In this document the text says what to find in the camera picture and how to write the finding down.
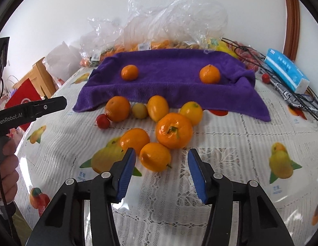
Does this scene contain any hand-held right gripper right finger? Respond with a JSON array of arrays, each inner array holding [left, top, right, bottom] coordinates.
[[188, 149, 295, 246]]

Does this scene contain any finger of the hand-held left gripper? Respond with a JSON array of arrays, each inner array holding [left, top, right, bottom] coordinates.
[[27, 96, 67, 120]]

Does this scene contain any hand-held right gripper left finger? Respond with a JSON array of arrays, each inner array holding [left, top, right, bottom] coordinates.
[[26, 147, 137, 246]]

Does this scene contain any oval orange citrus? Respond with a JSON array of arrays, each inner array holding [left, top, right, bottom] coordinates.
[[139, 142, 172, 172]]

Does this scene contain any medium orange mandarin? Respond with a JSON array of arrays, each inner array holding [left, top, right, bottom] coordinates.
[[120, 128, 150, 156]]

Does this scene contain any large mandarin with stem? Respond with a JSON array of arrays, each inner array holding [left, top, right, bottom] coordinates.
[[155, 112, 194, 149]]

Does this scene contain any small red fruit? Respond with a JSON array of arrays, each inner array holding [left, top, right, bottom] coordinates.
[[96, 114, 110, 129]]

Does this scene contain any oval yellow-orange citrus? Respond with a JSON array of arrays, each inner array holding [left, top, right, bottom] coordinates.
[[147, 95, 170, 122], [179, 101, 203, 126]]

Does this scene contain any small yellow-green plum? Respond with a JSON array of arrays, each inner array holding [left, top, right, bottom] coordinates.
[[131, 103, 148, 119]]

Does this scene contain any smooth round orange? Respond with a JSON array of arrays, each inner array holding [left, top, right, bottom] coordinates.
[[105, 96, 131, 122]]

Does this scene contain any bumpy round mandarin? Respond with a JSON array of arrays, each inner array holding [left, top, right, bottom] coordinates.
[[199, 65, 221, 84]]

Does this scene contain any person's left hand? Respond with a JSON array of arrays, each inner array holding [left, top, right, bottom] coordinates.
[[0, 138, 19, 203]]

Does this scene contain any wooden chair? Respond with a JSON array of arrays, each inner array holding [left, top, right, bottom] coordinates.
[[19, 57, 58, 100]]

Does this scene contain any white plastic bag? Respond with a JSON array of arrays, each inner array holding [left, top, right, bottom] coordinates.
[[43, 41, 82, 82]]

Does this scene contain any fruit print lace tablecloth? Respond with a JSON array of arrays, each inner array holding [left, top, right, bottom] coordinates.
[[14, 67, 318, 246]]

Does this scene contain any clear bag of mandarins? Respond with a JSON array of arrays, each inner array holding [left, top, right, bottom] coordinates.
[[80, 17, 123, 68]]

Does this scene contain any small round mandarin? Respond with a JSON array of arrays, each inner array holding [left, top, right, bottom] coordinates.
[[121, 65, 139, 81]]

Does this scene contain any purple towel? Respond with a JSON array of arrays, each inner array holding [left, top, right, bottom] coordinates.
[[72, 49, 271, 122]]

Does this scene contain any clear bag of kumquats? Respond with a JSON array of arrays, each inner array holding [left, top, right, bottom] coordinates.
[[115, 0, 175, 53]]

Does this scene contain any bag of red fruit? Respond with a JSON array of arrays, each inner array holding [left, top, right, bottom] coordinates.
[[236, 41, 262, 72]]

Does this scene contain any bag of yellow fruit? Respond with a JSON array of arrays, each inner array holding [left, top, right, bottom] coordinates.
[[207, 37, 239, 57]]

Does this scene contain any blue tissue pack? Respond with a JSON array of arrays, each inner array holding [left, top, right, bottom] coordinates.
[[264, 48, 310, 94]]

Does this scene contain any clear bag of brown berries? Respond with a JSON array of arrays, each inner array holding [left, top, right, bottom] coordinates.
[[172, 0, 228, 50]]

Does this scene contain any black white patterned strap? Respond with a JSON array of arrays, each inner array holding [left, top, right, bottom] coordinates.
[[270, 81, 316, 110]]

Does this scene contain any wooden door frame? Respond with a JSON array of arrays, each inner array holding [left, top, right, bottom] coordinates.
[[283, 0, 300, 60]]

